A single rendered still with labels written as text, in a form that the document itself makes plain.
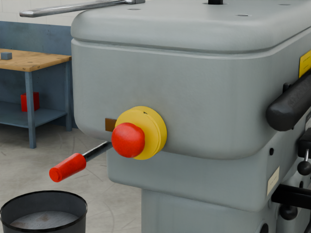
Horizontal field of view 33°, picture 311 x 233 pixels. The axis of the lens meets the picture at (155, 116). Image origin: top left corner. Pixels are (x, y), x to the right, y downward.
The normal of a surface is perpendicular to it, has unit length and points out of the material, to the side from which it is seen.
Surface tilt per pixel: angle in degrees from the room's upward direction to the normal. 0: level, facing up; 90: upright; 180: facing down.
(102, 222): 0
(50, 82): 90
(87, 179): 0
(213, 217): 90
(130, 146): 91
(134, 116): 90
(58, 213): 0
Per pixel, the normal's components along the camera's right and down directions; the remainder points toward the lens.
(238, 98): 0.21, 0.29
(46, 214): 0.00, -0.96
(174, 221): -0.45, 0.25
